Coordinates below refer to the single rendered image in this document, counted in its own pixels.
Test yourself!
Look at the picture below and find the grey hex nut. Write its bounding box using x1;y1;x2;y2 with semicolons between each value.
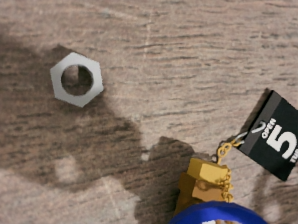
50;51;104;106

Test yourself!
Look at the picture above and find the grey and white pipe manifold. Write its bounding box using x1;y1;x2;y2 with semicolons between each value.
168;158;268;224

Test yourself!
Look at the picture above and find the black tag with gold chain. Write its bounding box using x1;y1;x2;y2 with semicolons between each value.
217;91;298;202

